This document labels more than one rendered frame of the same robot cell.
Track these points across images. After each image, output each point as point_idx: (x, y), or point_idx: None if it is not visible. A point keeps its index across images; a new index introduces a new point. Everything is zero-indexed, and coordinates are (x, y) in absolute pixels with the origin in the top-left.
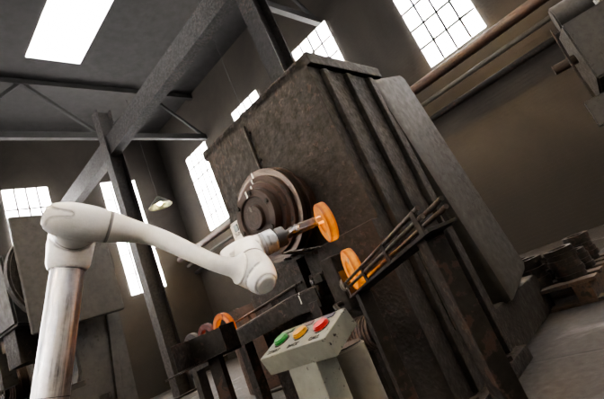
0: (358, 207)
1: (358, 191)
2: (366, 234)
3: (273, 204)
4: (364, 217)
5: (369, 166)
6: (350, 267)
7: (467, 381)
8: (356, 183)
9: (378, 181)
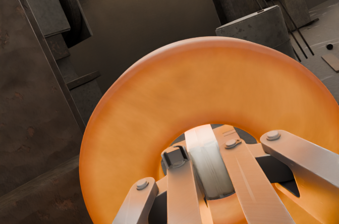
0: (20, 121)
1: (25, 73)
2: (79, 206)
3: None
4: (42, 154)
5: (31, 14)
6: None
7: None
8: (20, 47)
9: (54, 59)
